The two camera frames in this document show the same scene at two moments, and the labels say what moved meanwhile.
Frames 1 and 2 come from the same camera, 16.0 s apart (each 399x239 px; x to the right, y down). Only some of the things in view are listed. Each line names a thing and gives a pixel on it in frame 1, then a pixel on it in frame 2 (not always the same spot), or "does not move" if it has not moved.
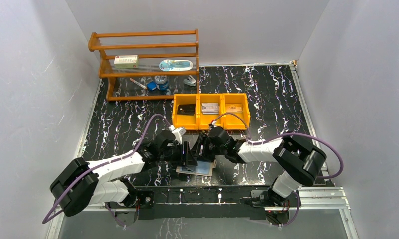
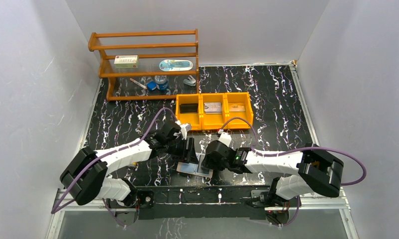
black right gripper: (203, 140) → (208, 162)
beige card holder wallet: (202, 168) does not move
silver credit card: (210, 108) does not move
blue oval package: (175, 65) does not move
